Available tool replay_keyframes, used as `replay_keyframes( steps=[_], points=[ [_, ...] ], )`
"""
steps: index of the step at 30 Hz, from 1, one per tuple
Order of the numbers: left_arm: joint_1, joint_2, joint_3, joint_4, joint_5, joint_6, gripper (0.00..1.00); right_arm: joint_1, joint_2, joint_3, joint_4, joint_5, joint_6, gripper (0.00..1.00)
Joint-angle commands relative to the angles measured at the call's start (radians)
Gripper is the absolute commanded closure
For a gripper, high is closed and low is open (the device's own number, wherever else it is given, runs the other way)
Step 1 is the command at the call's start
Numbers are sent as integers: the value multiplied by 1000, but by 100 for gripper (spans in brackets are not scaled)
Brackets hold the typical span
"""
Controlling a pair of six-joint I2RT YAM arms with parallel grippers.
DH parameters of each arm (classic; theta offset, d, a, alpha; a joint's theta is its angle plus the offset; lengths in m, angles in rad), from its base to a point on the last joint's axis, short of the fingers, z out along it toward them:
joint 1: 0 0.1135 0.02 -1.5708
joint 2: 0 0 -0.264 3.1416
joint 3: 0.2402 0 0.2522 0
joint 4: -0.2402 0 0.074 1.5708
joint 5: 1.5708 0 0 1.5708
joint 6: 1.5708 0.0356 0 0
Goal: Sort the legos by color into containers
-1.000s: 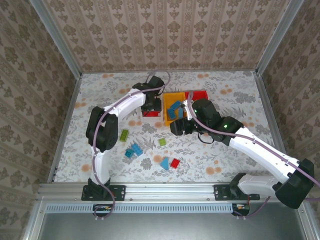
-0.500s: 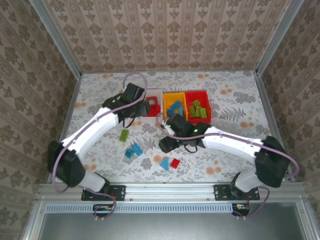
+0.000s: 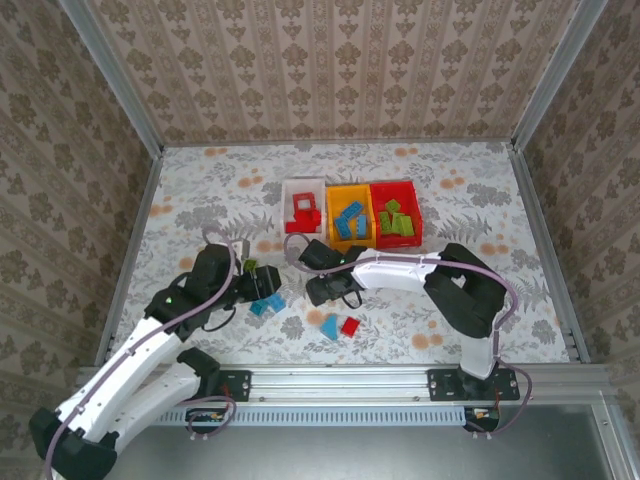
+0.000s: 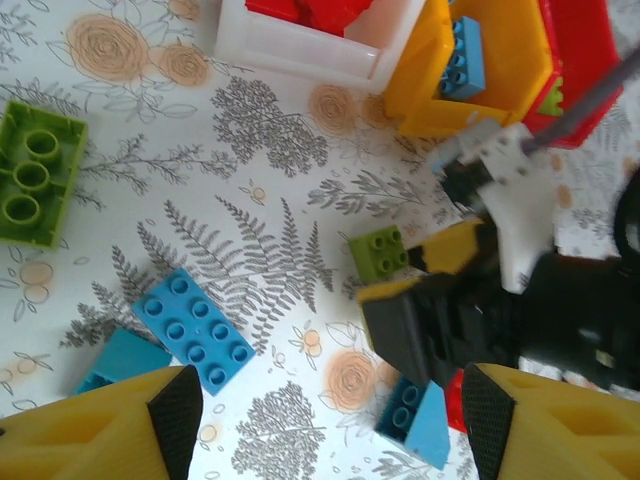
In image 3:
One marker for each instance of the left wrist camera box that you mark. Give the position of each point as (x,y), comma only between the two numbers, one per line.
(240,246)

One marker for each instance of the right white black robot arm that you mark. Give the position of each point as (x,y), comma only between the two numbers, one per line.
(395,270)

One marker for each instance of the white plastic bin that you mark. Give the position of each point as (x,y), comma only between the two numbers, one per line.
(290,192)

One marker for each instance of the blue lego brick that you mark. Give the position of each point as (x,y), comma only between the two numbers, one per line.
(361,226)
(344,227)
(276,301)
(352,210)

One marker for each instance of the aluminium frame post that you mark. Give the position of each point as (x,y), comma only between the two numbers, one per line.
(121,85)
(556,75)

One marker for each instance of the red plastic bin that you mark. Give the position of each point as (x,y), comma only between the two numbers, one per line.
(410,197)

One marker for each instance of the small green lego brick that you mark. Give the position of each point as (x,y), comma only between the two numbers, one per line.
(391,206)

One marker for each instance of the yellow plastic bin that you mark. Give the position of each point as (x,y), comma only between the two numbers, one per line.
(335,200)

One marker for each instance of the wide aluminium extrusion beam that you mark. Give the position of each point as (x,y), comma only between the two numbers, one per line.
(340,382)

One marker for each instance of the aluminium frame rail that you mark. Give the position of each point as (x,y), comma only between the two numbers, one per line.
(131,250)
(611,440)
(541,225)

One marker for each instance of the grey metal panel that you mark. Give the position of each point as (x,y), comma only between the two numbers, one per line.
(325,455)

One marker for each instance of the small teal lego brick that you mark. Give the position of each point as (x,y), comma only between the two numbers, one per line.
(259,307)

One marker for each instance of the red square lego frame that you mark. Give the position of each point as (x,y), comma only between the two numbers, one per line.
(295,205)

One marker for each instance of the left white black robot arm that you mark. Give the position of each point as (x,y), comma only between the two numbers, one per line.
(125,370)

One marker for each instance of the blue lego wedge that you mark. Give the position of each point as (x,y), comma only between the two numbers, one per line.
(331,327)

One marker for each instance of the floral tablecloth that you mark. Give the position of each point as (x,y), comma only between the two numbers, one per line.
(225,175)

